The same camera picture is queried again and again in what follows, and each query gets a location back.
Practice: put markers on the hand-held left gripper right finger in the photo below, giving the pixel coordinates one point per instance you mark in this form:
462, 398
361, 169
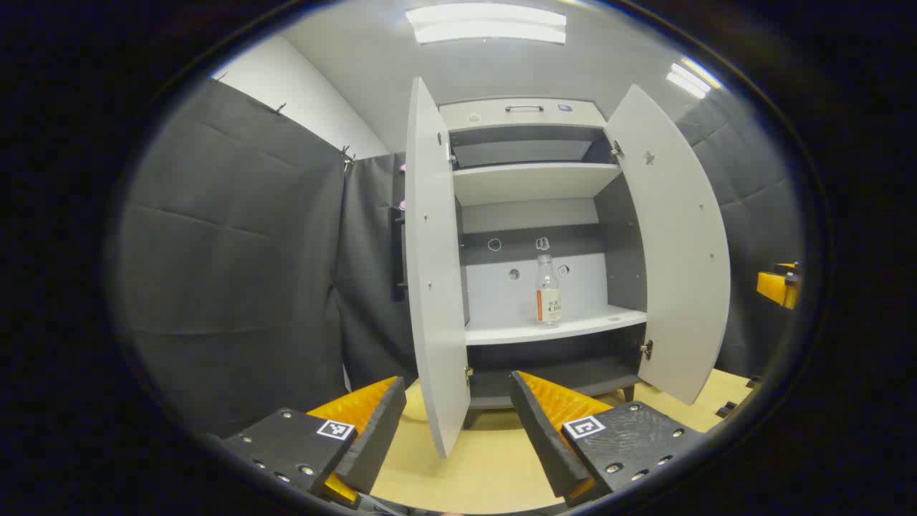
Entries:
544, 437

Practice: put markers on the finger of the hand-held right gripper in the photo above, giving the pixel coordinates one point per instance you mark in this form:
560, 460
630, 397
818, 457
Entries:
777, 287

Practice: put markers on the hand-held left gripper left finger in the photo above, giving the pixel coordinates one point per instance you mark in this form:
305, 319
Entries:
376, 437

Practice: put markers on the white cabinet door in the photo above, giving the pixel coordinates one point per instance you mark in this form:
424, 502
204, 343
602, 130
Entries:
680, 251
433, 287

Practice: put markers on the clear plastic bottle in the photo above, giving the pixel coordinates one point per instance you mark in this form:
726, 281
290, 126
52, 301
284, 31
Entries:
548, 301

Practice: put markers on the grey white cabinet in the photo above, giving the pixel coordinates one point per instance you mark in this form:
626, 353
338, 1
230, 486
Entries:
623, 244

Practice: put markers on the small ceiling light panel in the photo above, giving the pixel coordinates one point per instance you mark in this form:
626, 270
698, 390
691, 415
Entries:
691, 77

